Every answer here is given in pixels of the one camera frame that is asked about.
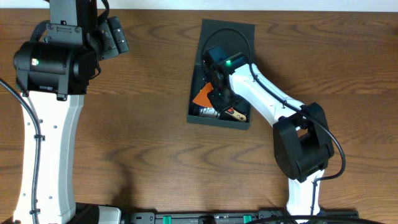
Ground orange scraper wooden handle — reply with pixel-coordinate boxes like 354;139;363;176
192;82;248;123

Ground blue screwdriver bit case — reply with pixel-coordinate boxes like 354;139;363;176
199;106;220;119

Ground dark green box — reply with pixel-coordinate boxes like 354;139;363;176
187;19;255;130

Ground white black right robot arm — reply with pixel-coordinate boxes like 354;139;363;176
202;51;336;215

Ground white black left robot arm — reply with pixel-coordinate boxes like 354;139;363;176
12;0;129;223

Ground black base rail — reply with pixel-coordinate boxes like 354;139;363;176
123;208;360;224

